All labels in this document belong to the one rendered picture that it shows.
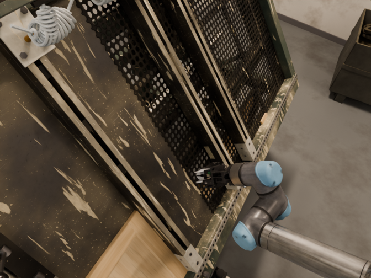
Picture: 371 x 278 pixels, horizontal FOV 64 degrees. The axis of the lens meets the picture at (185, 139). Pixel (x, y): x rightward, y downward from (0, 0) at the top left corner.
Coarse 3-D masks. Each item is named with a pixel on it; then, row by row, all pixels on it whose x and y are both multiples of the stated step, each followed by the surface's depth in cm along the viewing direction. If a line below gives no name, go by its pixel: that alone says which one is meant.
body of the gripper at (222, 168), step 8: (200, 168) 103; (216, 168) 101; (224, 168) 103; (208, 176) 102; (216, 176) 100; (224, 176) 95; (208, 184) 101; (216, 184) 100; (224, 184) 102; (232, 184) 96
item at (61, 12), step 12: (12, 0) 55; (24, 0) 57; (72, 0) 70; (96, 0) 79; (108, 0) 78; (0, 12) 54; (60, 12) 68; (12, 24) 60; (36, 24) 68; (48, 24) 65; (60, 24) 68; (72, 24) 70; (36, 36) 65; (48, 36) 65; (60, 36) 68
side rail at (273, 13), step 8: (264, 0) 184; (272, 0) 189; (264, 8) 188; (272, 8) 189; (264, 16) 191; (272, 16) 189; (272, 24) 192; (272, 32) 196; (280, 32) 198; (280, 40) 197; (280, 48) 200; (280, 56) 204; (288, 56) 207; (280, 64) 208; (288, 64) 206; (288, 72) 210
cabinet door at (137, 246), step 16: (128, 224) 104; (144, 224) 109; (112, 240) 101; (128, 240) 104; (144, 240) 109; (160, 240) 115; (112, 256) 99; (128, 256) 104; (144, 256) 109; (160, 256) 115; (96, 272) 94; (112, 272) 99; (128, 272) 104; (144, 272) 109; (160, 272) 115; (176, 272) 122
